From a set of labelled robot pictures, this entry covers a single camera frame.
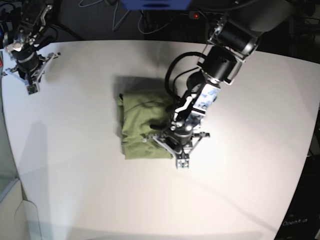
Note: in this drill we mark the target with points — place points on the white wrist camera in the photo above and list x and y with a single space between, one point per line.
32 88
182 163

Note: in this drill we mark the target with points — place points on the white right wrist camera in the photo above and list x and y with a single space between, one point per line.
32 88

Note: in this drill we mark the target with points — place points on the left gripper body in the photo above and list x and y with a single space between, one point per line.
188 138

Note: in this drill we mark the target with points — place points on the black OpenArm case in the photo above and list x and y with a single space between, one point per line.
302 219

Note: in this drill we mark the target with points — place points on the blue box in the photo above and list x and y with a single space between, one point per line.
157 5

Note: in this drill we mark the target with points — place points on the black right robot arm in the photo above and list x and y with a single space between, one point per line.
23 42

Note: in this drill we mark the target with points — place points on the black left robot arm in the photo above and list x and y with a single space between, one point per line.
233 38

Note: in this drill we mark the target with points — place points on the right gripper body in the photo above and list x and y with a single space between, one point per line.
34 65

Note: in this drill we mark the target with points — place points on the green T-shirt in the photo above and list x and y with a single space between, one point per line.
139 111

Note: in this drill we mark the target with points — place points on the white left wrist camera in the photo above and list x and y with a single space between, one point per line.
182 163

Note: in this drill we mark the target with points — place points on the black power strip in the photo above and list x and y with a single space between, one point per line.
203 15

